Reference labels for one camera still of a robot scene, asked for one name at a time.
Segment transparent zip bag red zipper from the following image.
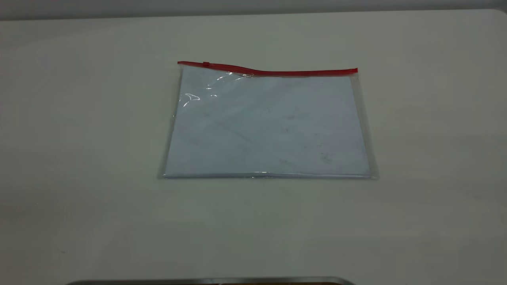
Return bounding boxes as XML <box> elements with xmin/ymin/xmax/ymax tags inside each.
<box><xmin>158</xmin><ymin>61</ymin><xmax>379</xmax><ymax>181</ymax></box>

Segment light blue paper sheets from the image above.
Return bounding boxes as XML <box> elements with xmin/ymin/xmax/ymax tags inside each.
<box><xmin>164</xmin><ymin>66</ymin><xmax>372</xmax><ymax>177</ymax></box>

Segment grey metal tray edge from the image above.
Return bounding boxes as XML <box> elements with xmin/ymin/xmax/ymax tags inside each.
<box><xmin>65</xmin><ymin>276</ymin><xmax>356</xmax><ymax>285</ymax></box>

